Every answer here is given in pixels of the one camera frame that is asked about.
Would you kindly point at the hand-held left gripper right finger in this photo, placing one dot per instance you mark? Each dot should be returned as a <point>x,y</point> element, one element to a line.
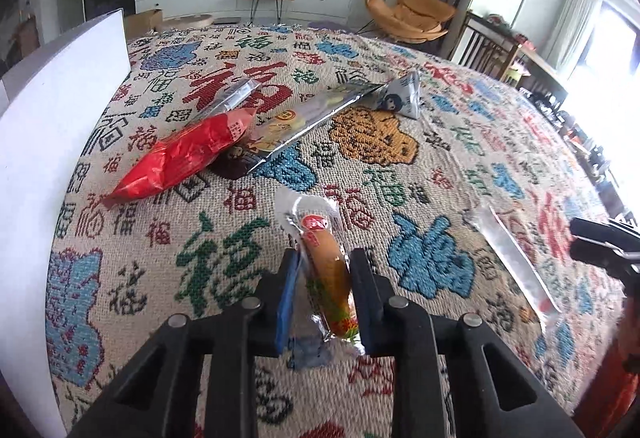
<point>365,298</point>

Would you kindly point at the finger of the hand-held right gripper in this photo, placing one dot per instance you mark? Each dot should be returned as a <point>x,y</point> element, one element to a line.
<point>597,255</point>
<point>597,228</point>

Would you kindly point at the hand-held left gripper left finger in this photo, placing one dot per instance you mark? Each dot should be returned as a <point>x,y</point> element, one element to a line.
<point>287,303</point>

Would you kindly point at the bread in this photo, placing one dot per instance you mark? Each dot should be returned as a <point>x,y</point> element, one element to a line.
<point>325,268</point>

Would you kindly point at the clear packet with red end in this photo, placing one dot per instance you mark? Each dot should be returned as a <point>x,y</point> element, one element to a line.
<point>510,258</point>

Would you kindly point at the long silver-brown snack packet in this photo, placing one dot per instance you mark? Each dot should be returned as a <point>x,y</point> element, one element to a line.
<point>310,118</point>

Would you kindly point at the dark wooden chair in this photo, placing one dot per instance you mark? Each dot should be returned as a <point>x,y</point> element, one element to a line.
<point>480,48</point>
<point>545,93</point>

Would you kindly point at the red snack packet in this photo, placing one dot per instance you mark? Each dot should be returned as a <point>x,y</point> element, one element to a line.
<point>185,158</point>

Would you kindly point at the dark framed window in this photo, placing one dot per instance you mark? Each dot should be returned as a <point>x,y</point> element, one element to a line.
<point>617,48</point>

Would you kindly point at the triangular blue-white packet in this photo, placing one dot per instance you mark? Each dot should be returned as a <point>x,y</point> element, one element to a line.
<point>400,96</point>

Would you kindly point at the clear plastic snack packet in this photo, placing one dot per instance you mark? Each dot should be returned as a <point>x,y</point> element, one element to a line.
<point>235,96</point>

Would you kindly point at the white sheer curtain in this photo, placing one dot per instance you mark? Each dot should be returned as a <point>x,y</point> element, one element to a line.
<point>575,13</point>

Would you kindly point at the purple floor mat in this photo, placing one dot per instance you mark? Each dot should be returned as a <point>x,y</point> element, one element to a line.
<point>327,25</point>

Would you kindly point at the orange lounge chair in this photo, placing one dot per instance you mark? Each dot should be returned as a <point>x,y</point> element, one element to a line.
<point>415,13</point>

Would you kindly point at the white television cabinet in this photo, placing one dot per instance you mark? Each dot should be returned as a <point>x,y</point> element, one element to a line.
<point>200,1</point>

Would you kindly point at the brown cardboard box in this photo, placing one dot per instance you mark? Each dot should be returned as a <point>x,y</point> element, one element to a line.
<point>145,21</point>

